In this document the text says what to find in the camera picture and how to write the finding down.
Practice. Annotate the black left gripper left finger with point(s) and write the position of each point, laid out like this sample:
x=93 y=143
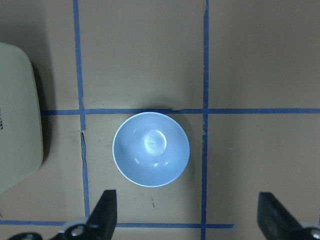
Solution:
x=103 y=219

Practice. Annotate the white chrome toaster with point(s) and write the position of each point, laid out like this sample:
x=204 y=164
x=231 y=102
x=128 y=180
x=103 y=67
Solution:
x=21 y=138

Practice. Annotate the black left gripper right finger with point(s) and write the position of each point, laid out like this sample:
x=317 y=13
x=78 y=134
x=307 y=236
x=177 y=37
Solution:
x=275 y=221

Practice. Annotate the blue bowl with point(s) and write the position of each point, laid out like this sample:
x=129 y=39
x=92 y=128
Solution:
x=151 y=149

